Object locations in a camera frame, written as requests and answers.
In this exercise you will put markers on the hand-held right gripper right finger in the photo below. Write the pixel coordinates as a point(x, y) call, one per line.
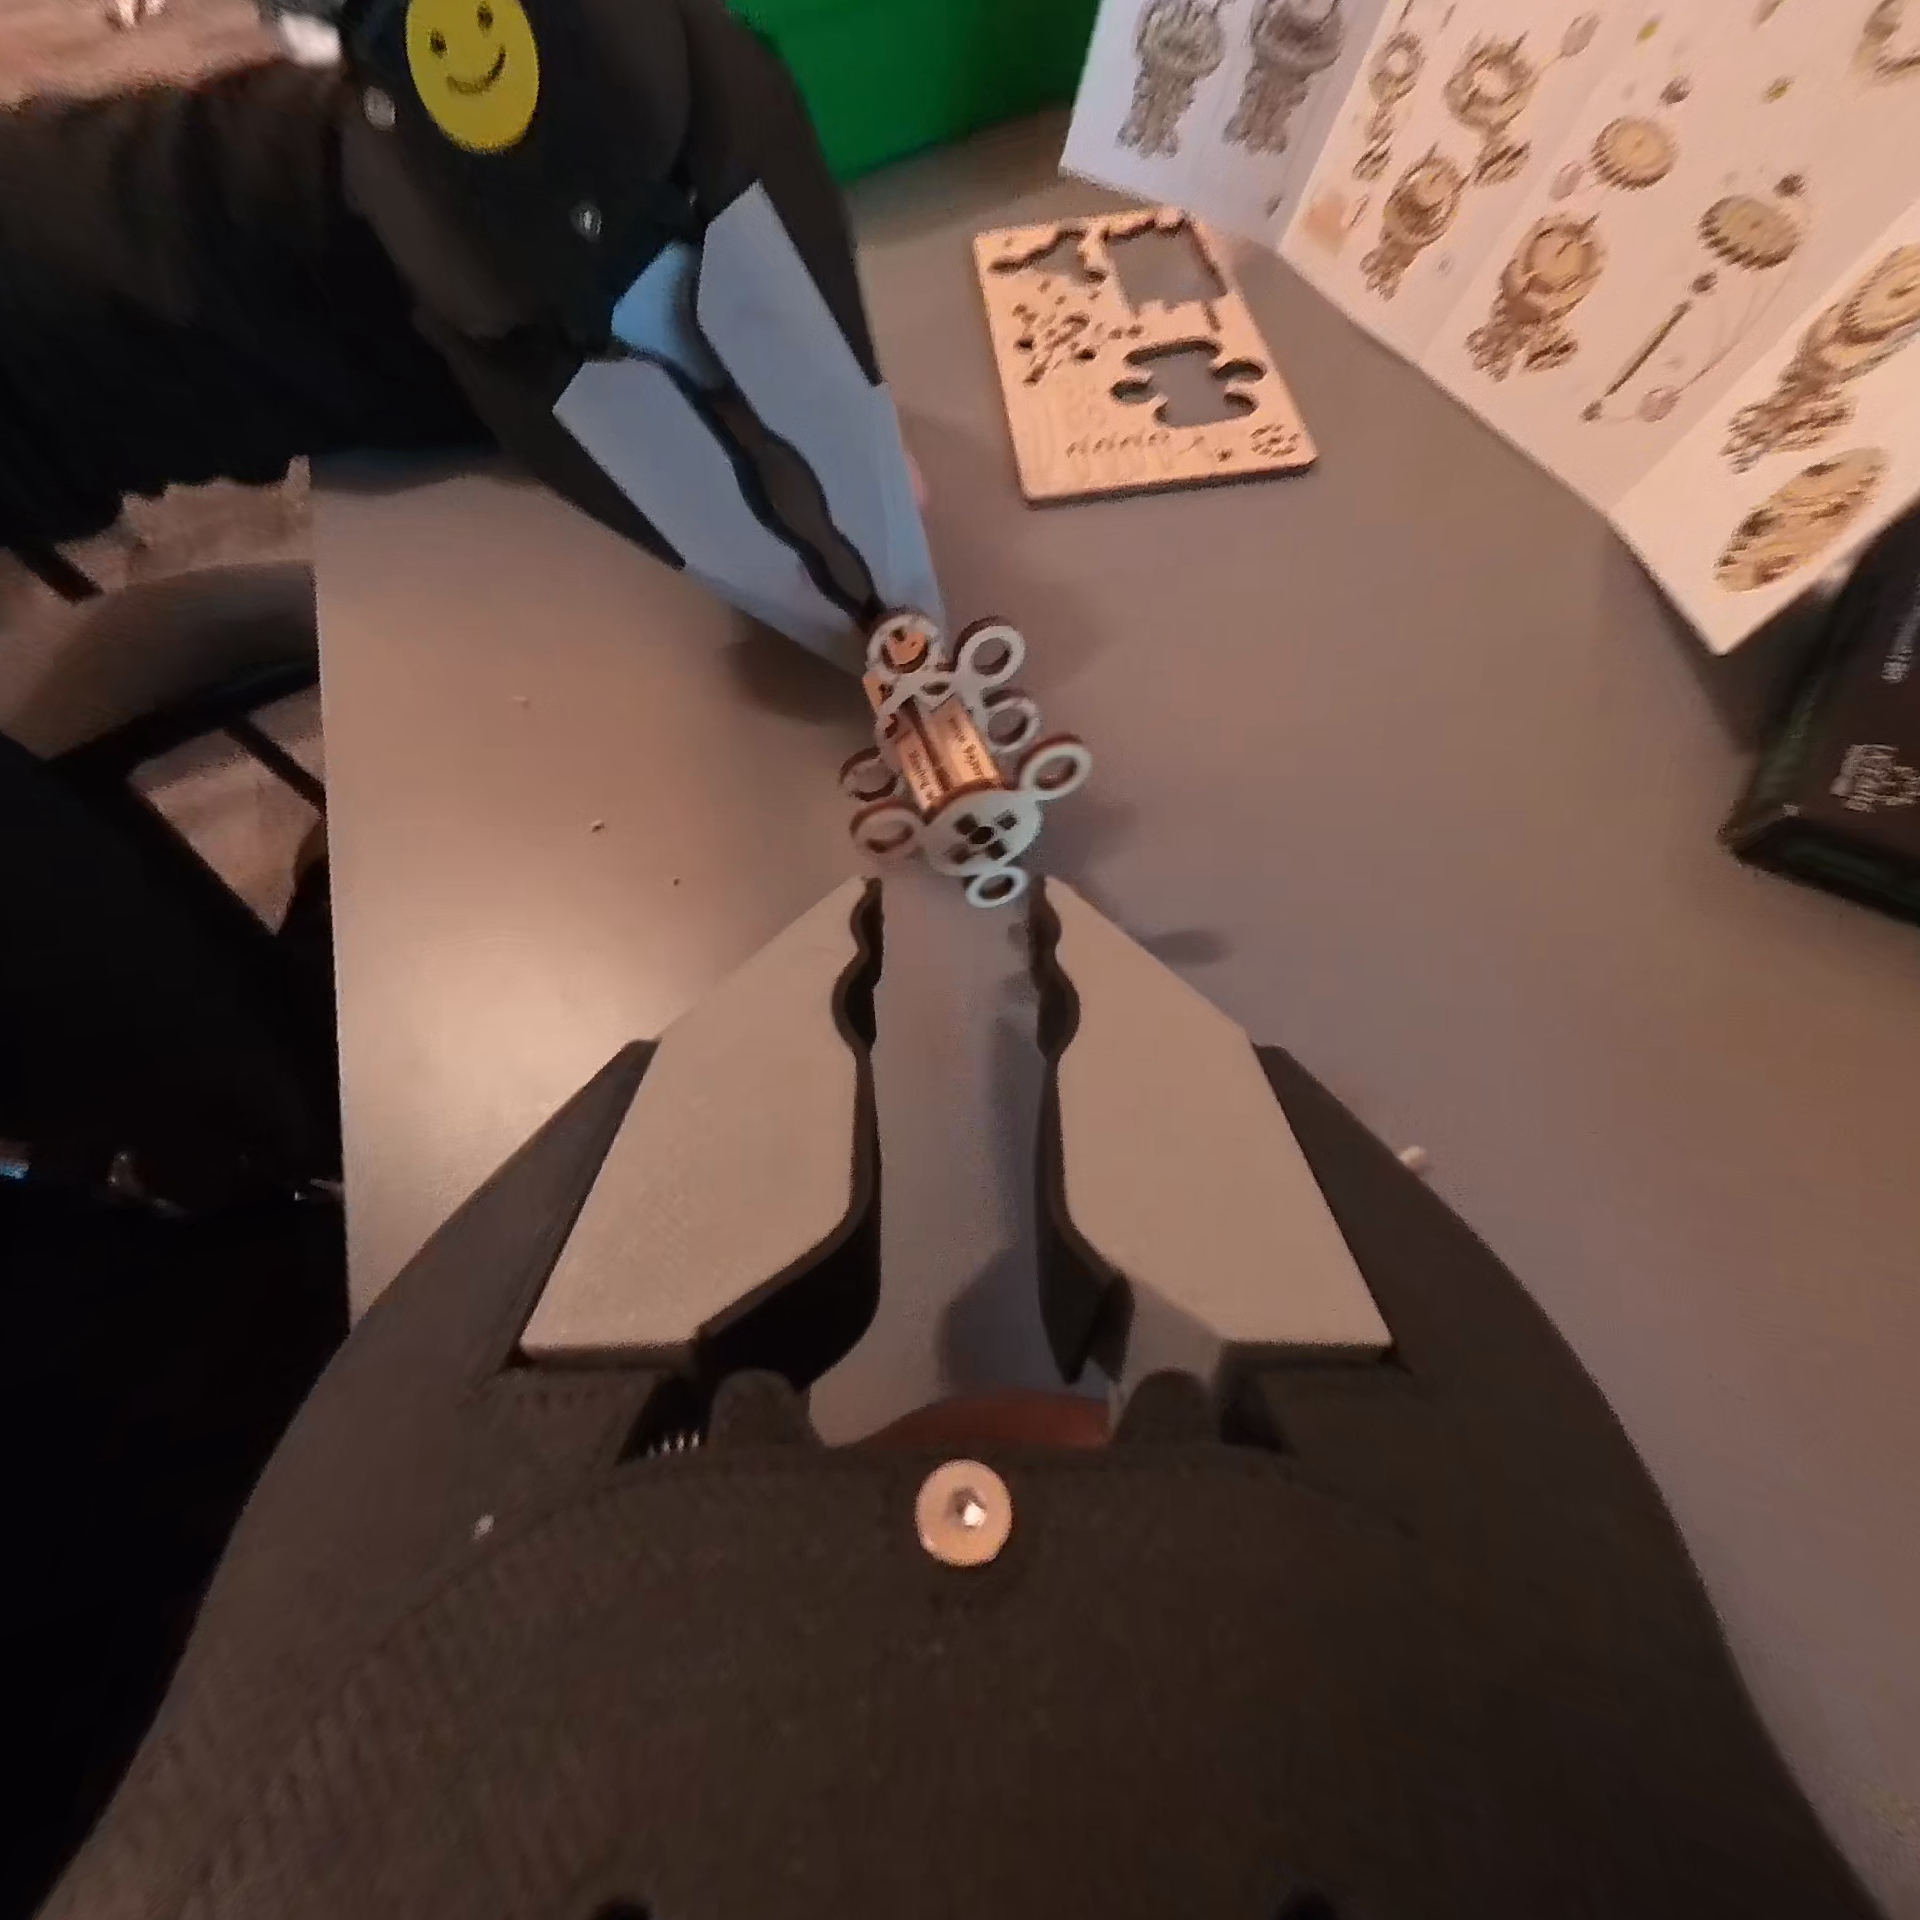
point(1196, 1182)

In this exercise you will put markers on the grey mesh office chair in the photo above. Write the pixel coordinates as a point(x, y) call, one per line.
point(155, 643)

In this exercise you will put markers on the folded instruction leaflet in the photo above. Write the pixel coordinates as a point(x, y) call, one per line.
point(1651, 298)

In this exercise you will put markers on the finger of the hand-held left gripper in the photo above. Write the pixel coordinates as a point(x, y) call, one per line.
point(668, 445)
point(824, 372)

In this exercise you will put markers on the person's left forearm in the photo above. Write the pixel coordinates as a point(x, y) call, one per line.
point(176, 298)

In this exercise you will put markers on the person's black clothing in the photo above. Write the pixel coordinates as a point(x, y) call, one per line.
point(132, 1200)

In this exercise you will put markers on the green plastic bin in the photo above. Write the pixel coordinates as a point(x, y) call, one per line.
point(926, 76)

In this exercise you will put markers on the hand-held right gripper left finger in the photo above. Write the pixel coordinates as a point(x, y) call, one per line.
point(707, 1182)

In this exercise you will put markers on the black model kit box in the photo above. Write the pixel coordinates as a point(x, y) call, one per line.
point(1846, 753)

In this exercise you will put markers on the wooden cut-out parts sheet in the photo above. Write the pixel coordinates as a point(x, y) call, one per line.
point(1158, 436)

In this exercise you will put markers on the wooden model assembly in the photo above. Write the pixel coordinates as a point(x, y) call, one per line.
point(961, 761)

